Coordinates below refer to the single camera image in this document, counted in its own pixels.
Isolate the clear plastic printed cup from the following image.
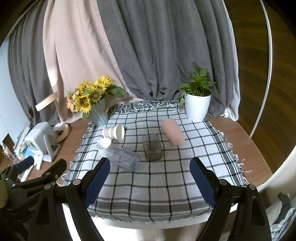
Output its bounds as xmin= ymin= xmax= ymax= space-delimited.
xmin=105 ymin=147 xmax=140 ymax=172

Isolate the patterned white paper cup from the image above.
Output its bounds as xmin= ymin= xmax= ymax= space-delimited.
xmin=102 ymin=125 xmax=125 ymax=141

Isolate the clear square glass cup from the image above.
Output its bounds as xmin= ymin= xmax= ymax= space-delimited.
xmin=142 ymin=134 xmax=163 ymax=161

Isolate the pink plastic cup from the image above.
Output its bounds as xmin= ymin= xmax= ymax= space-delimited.
xmin=161 ymin=118 xmax=185 ymax=146

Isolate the white desk appliance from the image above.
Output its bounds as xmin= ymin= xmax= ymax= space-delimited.
xmin=25 ymin=122 xmax=61 ymax=170

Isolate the round wooden tray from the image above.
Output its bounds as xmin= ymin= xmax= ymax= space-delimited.
xmin=53 ymin=122 xmax=70 ymax=143

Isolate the sunflower bouquet blue vase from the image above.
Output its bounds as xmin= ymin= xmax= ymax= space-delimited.
xmin=66 ymin=76 xmax=127 ymax=127

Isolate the black white plaid tablecloth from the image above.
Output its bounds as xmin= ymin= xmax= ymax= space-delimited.
xmin=63 ymin=99 xmax=248 ymax=224

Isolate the white pot green plant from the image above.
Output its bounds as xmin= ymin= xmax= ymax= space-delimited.
xmin=178 ymin=68 xmax=217 ymax=122

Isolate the beige curtain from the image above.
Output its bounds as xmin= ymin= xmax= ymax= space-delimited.
xmin=43 ymin=1 xmax=140 ymax=123

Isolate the white curved pole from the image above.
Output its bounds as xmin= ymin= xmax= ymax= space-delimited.
xmin=249 ymin=0 xmax=273 ymax=138

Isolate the grey curtain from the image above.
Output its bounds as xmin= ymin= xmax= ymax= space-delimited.
xmin=8 ymin=1 xmax=240 ymax=125

